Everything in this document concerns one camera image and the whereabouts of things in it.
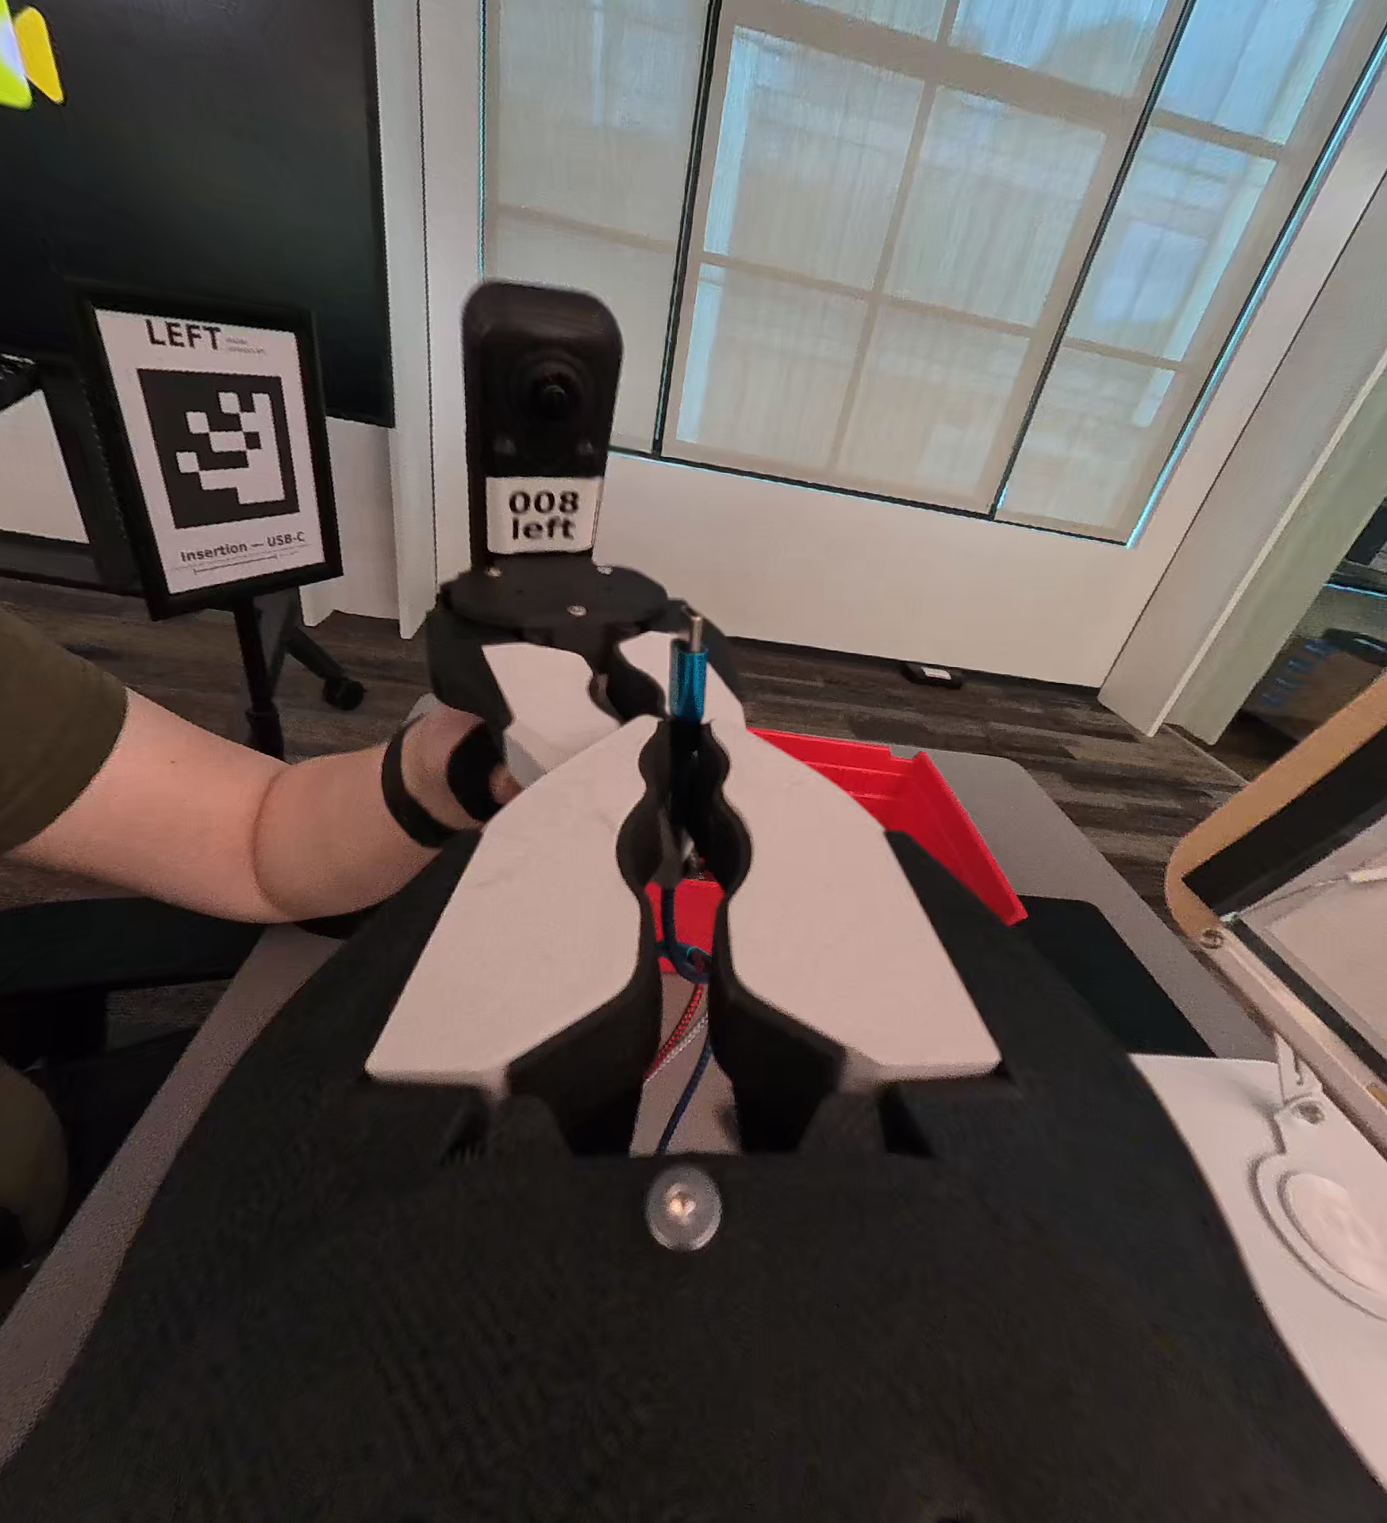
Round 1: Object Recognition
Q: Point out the large black wall screen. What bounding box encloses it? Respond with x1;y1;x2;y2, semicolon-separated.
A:
0;0;395;428

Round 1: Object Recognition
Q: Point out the person's left forearm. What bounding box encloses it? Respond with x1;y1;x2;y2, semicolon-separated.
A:
15;690;410;925

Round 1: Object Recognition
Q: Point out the red plastic bin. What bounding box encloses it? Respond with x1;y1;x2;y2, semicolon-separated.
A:
645;729;1030;954

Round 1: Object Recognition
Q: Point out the black framed tag sign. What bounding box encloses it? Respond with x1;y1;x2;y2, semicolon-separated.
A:
76;286;347;623

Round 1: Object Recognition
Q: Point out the black desk mat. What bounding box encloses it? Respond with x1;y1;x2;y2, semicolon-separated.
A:
1019;892;1220;1061

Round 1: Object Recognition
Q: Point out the person's olive shirt torso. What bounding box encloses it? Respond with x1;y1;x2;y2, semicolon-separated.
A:
0;569;132;1406

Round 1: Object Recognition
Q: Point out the black office chair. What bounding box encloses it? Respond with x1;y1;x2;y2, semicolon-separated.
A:
0;898;272;1072

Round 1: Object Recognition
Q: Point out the tangle of assorted cables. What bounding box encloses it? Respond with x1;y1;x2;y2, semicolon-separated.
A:
645;604;721;1149

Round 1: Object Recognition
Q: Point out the wood-edged panel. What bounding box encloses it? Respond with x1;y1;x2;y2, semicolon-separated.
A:
1164;631;1387;1192

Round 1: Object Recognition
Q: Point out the black sign stand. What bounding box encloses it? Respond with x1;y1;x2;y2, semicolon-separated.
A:
228;593;368;762

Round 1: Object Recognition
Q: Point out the black tablet stand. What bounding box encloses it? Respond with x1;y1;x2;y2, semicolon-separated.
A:
0;342;77;478

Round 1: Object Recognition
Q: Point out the white stand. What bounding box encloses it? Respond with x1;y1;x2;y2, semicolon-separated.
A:
1129;1053;1387;1523

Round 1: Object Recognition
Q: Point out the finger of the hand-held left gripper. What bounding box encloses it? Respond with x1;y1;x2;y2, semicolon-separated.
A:
616;628;752;733
483;641;662;777

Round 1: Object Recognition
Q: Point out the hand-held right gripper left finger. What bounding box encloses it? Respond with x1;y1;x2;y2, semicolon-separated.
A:
363;714;670;1096

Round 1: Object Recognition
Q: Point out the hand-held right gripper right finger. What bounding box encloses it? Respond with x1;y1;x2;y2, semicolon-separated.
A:
709;719;1007;1090

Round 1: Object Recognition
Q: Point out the large gridded window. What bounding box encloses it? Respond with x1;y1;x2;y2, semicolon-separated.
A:
480;0;1387;546

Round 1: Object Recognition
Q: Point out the person's left hand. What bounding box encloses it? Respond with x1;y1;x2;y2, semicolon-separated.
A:
383;700;525;849

